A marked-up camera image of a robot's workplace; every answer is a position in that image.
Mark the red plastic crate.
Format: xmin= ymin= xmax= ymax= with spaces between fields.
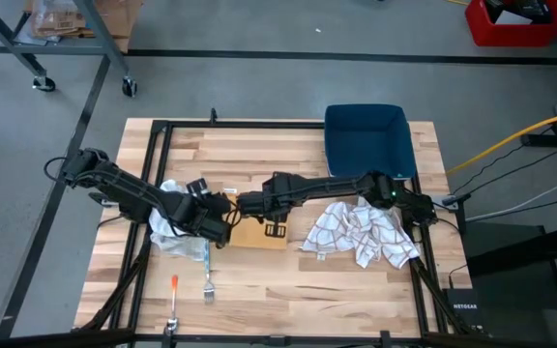
xmin=464 ymin=0 xmax=557 ymax=48

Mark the orange towel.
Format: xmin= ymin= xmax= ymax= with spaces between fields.
xmin=222 ymin=188 xmax=289 ymax=251

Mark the orange-handled spoon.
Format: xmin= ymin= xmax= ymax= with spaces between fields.
xmin=164 ymin=274 xmax=180 ymax=335

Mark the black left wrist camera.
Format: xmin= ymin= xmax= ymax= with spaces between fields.
xmin=185 ymin=177 xmax=213 ymax=198

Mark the black aluminium rig frame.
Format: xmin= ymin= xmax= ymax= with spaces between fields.
xmin=73 ymin=107 xmax=476 ymax=348

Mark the white red-checked towel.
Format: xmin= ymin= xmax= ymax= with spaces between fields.
xmin=300 ymin=195 xmax=421 ymax=270

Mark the teal striped handle fork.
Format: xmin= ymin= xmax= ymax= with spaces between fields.
xmin=202 ymin=240 xmax=216 ymax=305

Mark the black Netgear network switch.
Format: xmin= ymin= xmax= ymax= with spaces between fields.
xmin=441 ymin=287 xmax=486 ymax=335

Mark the blue fabric bin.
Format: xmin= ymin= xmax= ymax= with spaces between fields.
xmin=324 ymin=103 xmax=418 ymax=181

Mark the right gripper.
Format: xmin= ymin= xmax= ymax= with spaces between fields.
xmin=237 ymin=174 xmax=299 ymax=239

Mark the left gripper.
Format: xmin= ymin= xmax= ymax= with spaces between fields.
xmin=171 ymin=192 xmax=234 ymax=248

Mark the yellow cable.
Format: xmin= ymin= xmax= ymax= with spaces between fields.
xmin=449 ymin=105 xmax=557 ymax=175

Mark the white waffle-weave towel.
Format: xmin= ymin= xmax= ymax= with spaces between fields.
xmin=148 ymin=178 xmax=210 ymax=262

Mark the white floor cable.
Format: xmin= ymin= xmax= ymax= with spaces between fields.
xmin=464 ymin=176 xmax=557 ymax=223

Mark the black side stand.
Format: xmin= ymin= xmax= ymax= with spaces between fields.
xmin=461 ymin=219 xmax=557 ymax=348

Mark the black device in crate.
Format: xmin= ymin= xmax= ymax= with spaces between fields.
xmin=482 ymin=0 xmax=553 ymax=24

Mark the brown cardboard stack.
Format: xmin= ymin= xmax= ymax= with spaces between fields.
xmin=22 ymin=0 xmax=144 ymax=53

